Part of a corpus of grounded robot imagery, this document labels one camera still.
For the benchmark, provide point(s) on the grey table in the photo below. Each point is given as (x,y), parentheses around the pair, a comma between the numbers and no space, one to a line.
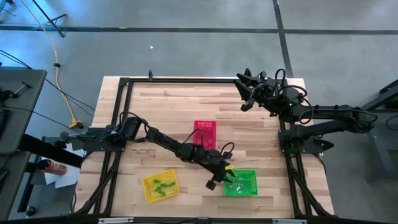
(18,93)

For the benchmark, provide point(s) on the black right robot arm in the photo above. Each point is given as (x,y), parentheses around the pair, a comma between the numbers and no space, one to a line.
(335,112)

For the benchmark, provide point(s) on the black table clamp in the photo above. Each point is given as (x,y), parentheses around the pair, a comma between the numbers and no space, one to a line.
(150,74)
(247,71)

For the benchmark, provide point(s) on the black tripod stand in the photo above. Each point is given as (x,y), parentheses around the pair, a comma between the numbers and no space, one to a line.
(49,21)

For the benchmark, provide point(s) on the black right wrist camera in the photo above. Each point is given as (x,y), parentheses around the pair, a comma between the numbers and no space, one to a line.
(273,84)

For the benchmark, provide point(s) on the small green plastic decoration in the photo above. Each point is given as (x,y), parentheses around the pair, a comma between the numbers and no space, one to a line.
(156,180)
(158,188)
(168,184)
(162,193)

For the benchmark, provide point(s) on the silver aluminium extrusion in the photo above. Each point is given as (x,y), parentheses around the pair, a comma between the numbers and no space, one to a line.
(289,221)
(115,220)

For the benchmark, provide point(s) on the yellow plastic basket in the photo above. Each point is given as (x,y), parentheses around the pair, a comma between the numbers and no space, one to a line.
(149,194)

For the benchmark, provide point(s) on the yellow tape tag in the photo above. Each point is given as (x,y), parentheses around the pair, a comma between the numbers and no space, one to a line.
(229,167)

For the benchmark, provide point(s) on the green plastic basket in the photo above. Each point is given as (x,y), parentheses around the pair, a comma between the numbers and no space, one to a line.
(248,189)

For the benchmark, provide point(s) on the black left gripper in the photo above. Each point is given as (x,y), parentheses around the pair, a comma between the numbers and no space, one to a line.
(219,174)

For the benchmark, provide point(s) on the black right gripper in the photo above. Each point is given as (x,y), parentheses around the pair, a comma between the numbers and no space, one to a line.
(265,91)

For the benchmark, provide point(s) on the red plastic basket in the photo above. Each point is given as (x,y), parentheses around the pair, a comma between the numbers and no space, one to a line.
(208,127)

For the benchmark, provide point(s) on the white paper sheets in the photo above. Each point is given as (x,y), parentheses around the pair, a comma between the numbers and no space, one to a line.
(65,180)

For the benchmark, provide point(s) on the black desk leg bar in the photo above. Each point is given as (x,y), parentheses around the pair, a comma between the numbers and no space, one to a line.
(46,149)

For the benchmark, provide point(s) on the orange spray can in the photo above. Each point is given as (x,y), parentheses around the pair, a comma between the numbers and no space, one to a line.
(54,168)

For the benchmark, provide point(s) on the grey metal stand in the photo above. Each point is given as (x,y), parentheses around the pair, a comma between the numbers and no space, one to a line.
(382,140)

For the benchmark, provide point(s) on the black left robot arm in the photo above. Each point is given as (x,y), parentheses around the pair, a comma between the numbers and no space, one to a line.
(168,141)

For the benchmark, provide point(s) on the black caster wheel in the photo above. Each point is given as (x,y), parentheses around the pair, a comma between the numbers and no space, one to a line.
(30,211)

